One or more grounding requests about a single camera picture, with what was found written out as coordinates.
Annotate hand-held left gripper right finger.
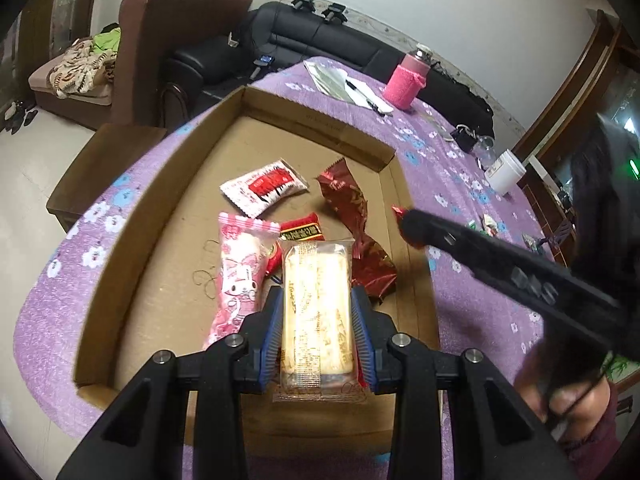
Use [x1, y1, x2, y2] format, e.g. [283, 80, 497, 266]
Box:
[350, 287, 582, 480]

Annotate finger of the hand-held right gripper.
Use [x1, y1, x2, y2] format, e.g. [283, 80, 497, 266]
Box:
[401, 208, 640, 361]

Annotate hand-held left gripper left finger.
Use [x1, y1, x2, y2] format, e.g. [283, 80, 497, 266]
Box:
[56, 287, 287, 480]

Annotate clear wafer snack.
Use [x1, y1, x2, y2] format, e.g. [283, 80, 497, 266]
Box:
[272, 240, 372, 404]

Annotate small shiny red candy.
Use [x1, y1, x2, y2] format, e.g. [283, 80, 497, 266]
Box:
[391, 205, 427, 249]

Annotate shallow cardboard box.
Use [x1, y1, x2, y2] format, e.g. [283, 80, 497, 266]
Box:
[74, 85, 444, 450]

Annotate person's right forearm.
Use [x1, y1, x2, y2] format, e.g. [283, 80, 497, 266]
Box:
[556, 380, 628, 480]

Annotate person's right hand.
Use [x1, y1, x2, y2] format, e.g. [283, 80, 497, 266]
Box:
[515, 345, 615, 442]

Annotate small green and white wrapper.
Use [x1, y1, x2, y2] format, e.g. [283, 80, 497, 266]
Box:
[470, 214, 508, 237]

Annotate purple floral tablecloth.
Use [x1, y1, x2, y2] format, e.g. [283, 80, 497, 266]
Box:
[14, 57, 568, 480]

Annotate pink cartoon snack packet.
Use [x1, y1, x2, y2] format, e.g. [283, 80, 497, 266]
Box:
[202, 212, 281, 352]

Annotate white cup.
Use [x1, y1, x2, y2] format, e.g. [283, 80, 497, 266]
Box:
[484, 150, 527, 196]

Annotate small glass jar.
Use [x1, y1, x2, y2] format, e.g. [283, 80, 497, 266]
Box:
[475, 135, 499, 171]

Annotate red candy with gold label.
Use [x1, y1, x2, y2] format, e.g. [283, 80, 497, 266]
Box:
[264, 213, 325, 281]

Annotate dark wooden cabinet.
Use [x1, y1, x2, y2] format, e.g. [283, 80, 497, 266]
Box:
[512, 10, 640, 271]

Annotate black binder clip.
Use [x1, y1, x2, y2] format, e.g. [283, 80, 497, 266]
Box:
[449, 125, 479, 154]

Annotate dark red snack wrapper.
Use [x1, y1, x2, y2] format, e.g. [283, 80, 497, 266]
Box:
[314, 157, 399, 307]

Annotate white and red snack packet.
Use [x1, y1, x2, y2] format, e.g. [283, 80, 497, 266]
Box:
[220, 159, 309, 220]

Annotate pink sleeved bottle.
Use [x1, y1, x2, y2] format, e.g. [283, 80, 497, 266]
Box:
[383, 45, 434, 110]

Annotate black pen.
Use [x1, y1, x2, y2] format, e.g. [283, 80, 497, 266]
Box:
[345, 80, 387, 114]

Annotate brown wooden side table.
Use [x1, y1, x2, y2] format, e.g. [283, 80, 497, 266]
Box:
[46, 122, 169, 234]

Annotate stack of papers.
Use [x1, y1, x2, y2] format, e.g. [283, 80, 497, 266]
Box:
[303, 59, 396, 114]

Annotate black leather sofa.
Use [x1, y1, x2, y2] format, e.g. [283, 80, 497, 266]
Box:
[164, 1, 496, 137]

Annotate brown armchair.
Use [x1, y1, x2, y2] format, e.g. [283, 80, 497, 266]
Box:
[27, 0, 255, 132]

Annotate patterned beige blanket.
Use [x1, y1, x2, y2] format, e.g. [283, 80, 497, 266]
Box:
[47, 39, 119, 100]

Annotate dark shoes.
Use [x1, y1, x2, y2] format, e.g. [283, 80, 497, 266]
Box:
[2, 100, 39, 134]

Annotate green cloth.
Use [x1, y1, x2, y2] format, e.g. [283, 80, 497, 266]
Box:
[89, 24, 123, 54]

